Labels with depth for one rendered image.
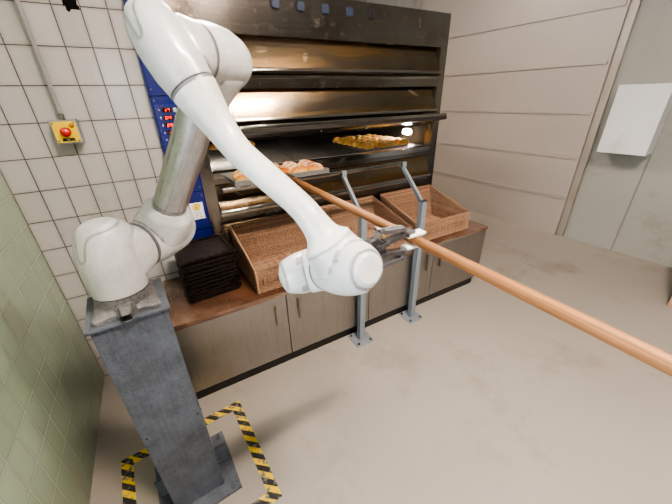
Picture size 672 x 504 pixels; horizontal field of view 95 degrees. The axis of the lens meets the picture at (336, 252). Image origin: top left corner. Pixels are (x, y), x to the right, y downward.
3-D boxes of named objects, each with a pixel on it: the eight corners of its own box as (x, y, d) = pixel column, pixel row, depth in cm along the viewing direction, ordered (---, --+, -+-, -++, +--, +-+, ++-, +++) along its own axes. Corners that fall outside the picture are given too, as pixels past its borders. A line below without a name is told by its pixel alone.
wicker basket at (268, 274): (234, 262, 211) (226, 224, 199) (307, 242, 237) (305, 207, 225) (257, 296, 174) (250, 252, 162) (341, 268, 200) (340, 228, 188)
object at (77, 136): (60, 142, 146) (50, 120, 142) (85, 141, 151) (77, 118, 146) (56, 144, 141) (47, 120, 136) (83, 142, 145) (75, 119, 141)
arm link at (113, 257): (76, 298, 92) (43, 229, 82) (128, 268, 107) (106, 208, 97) (118, 306, 87) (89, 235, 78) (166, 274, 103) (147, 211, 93)
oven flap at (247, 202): (221, 214, 197) (213, 182, 194) (427, 176, 276) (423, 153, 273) (222, 214, 193) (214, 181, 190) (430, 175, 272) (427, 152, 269)
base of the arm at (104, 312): (91, 336, 85) (83, 320, 82) (93, 298, 101) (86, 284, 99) (164, 312, 94) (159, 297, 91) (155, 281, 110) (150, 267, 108)
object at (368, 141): (330, 142, 298) (330, 136, 296) (371, 138, 319) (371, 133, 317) (367, 150, 251) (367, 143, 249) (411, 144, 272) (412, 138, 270)
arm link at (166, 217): (114, 248, 105) (163, 225, 124) (154, 276, 105) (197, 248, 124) (166, -4, 65) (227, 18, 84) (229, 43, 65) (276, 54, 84)
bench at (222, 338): (184, 347, 220) (162, 278, 194) (431, 260, 326) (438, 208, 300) (196, 408, 176) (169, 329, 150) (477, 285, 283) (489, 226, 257)
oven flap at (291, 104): (204, 127, 173) (194, 89, 170) (433, 112, 252) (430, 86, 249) (204, 124, 169) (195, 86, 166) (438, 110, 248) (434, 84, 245)
